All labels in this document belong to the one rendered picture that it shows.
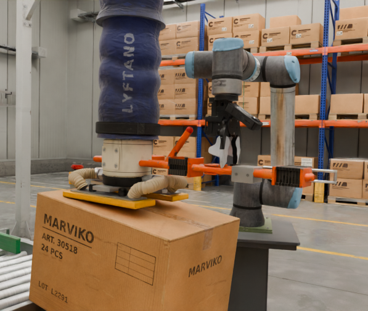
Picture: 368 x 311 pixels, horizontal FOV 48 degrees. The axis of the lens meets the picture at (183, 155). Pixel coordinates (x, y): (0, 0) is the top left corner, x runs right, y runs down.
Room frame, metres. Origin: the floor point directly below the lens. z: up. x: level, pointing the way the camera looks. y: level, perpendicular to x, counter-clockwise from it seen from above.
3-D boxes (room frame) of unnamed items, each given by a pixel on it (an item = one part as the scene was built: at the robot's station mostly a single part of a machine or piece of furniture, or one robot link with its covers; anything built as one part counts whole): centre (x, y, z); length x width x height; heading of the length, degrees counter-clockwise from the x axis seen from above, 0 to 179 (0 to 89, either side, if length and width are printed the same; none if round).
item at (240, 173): (1.17, -0.18, 1.11); 0.07 x 0.07 x 0.04; 55
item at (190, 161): (1.30, -0.01, 1.12); 0.10 x 0.08 x 0.06; 145
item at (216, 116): (1.23, -0.12, 1.28); 0.09 x 0.08 x 0.12; 54
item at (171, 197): (1.52, 0.14, 1.02); 0.34 x 0.10 x 0.05; 55
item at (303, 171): (1.09, -0.29, 1.12); 0.08 x 0.07 x 0.05; 55
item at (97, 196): (1.36, 0.25, 1.02); 0.34 x 0.10 x 0.05; 55
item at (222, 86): (1.22, -0.12, 1.36); 0.10 x 0.09 x 0.05; 144
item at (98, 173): (1.44, 0.20, 1.06); 0.34 x 0.25 x 0.06; 55
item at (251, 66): (1.33, -0.16, 1.45); 0.12 x 0.12 x 0.09; 64
